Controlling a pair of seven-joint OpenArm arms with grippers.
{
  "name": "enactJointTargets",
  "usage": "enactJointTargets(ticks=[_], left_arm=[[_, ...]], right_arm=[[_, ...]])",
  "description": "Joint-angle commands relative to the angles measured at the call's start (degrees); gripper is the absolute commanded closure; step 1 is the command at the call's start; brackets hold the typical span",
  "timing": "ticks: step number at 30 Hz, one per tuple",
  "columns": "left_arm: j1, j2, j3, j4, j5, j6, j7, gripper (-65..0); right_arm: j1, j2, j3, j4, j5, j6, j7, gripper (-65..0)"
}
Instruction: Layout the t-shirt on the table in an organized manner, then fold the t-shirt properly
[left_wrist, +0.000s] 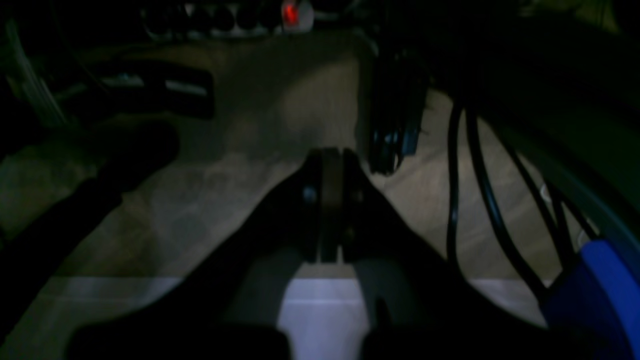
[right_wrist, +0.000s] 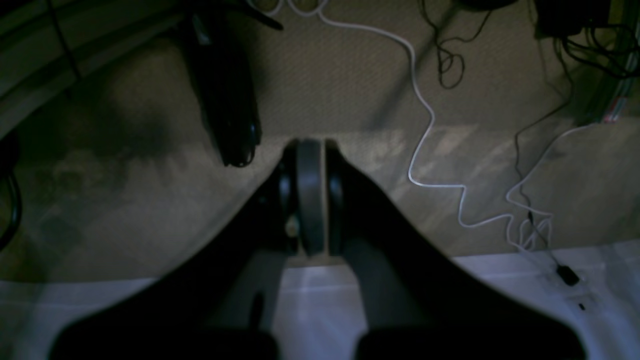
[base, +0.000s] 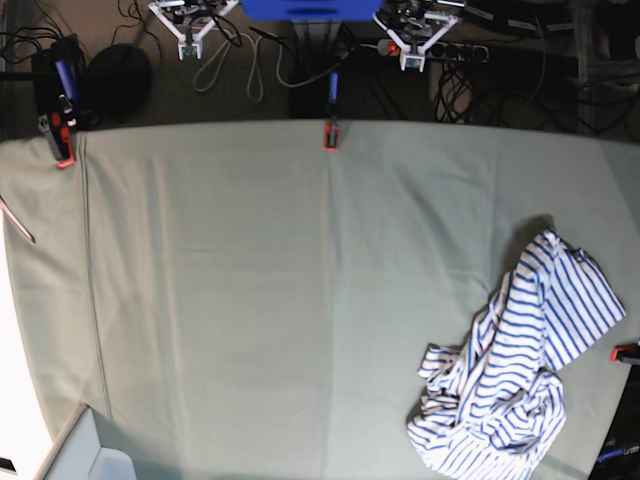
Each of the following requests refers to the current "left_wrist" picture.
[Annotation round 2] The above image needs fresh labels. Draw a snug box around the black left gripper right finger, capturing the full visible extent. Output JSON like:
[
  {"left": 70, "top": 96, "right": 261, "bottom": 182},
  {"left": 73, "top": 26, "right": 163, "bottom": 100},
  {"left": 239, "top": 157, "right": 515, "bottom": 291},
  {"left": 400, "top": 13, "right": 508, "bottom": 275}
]
[{"left": 342, "top": 149, "right": 576, "bottom": 360}]

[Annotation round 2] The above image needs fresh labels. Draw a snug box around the black cable bundle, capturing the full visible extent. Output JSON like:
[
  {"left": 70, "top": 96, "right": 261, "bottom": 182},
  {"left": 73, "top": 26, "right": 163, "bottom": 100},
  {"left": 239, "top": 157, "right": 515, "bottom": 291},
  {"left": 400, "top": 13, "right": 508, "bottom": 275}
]
[{"left": 445, "top": 95, "right": 601, "bottom": 301}]

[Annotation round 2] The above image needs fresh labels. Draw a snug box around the white power strip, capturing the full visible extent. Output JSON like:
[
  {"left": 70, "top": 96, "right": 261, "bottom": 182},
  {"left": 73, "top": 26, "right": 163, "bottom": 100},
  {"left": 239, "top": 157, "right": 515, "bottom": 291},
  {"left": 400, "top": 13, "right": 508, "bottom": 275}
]
[{"left": 139, "top": 0, "right": 315, "bottom": 41}]

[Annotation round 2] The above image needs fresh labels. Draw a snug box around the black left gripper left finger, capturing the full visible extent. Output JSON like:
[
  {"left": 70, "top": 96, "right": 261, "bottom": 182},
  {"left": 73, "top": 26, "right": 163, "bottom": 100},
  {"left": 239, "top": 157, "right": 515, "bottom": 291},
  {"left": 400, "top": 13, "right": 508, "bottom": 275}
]
[{"left": 65, "top": 149, "right": 323, "bottom": 360}]

